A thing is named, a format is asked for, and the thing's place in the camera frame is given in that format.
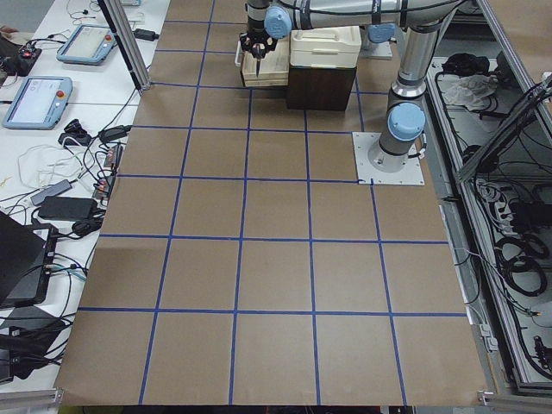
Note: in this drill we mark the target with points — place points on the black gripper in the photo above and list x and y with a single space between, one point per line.
257 35

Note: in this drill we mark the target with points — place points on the light wooden drawer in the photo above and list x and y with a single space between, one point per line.
274 68

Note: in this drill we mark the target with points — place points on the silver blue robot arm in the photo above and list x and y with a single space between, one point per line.
270 21

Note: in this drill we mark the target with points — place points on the cream plastic box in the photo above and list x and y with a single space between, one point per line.
326 47

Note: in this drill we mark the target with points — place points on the upper blue teach pendant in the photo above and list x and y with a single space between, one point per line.
88 45

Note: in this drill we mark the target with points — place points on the blue teach pendant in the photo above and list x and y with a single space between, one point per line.
39 103
88 45

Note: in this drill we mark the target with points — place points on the white crumpled cloth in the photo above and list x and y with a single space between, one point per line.
471 92

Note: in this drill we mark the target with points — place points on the lower blue teach pendant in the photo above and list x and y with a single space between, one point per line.
39 103

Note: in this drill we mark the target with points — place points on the grey usb hub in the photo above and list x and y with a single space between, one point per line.
51 191

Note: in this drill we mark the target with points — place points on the black power adapter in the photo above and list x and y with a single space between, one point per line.
67 209

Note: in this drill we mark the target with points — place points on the black laptop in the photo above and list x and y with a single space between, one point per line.
26 256

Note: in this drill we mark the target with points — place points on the white drawer handle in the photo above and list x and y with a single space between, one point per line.
238 55

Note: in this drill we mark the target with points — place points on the aluminium frame post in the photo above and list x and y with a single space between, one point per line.
118 22

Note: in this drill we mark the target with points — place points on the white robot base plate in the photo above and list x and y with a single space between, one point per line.
376 167

